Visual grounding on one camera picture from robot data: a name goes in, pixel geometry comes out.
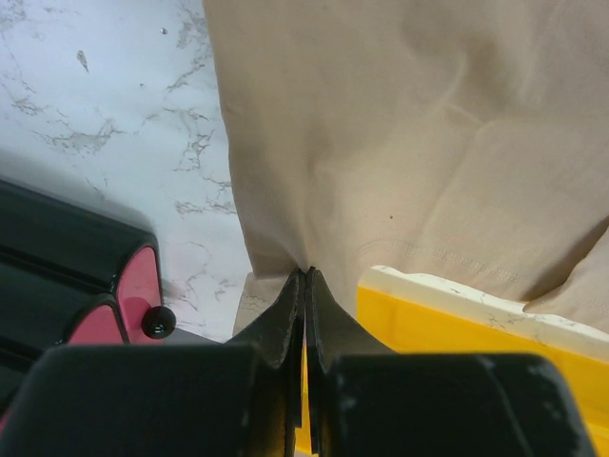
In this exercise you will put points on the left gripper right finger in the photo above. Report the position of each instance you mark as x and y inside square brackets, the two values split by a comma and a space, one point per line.
[366, 399]

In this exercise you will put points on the black pink drawer unit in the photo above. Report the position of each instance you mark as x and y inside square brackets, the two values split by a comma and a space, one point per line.
[71, 276]

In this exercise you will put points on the beige t-shirt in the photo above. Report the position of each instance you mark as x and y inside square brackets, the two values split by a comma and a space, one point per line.
[462, 139]

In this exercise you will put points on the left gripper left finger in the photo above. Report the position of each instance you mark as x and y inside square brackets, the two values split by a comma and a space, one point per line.
[238, 398]

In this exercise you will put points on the yellow plastic bin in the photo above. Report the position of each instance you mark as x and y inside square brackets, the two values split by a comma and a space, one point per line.
[410, 317]

